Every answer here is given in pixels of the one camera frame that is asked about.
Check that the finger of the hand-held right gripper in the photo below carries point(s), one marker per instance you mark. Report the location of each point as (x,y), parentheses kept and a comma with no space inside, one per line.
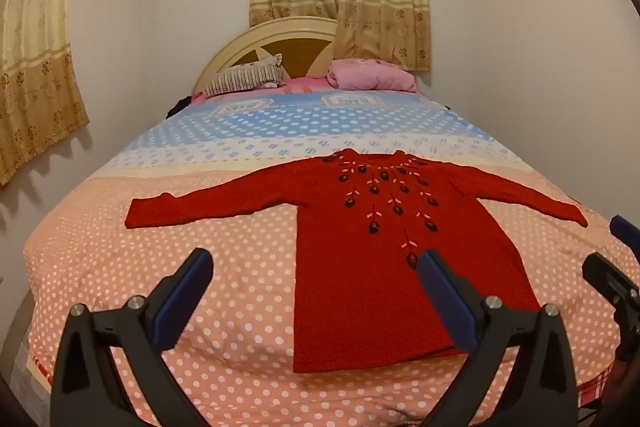
(626,232)
(607,277)

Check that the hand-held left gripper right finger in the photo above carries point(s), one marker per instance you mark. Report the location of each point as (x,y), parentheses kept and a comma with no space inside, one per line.
(447,294)

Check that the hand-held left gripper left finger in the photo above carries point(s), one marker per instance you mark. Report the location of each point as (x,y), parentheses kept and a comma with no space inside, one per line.
(186,292)

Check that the red knitted sweater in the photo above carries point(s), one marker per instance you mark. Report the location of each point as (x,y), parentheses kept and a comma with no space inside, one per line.
(360,282)

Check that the red checked cloth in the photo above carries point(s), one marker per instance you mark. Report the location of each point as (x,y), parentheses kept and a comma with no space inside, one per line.
(592,387)

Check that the polka dot bed sheet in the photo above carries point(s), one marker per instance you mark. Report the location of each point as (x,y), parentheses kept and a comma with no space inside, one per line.
(200,157)

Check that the dark cloth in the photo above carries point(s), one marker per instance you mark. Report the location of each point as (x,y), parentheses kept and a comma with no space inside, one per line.
(180,106)

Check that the striped pillow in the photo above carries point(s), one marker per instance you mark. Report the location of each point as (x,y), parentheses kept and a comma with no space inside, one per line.
(240,79)

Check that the pink pillow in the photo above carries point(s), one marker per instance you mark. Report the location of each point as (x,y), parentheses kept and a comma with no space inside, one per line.
(370,74)

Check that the pink cloth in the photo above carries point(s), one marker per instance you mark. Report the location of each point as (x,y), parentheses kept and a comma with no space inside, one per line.
(305,83)

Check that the cream wooden headboard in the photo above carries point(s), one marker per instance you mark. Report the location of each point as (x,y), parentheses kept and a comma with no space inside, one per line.
(260,37)

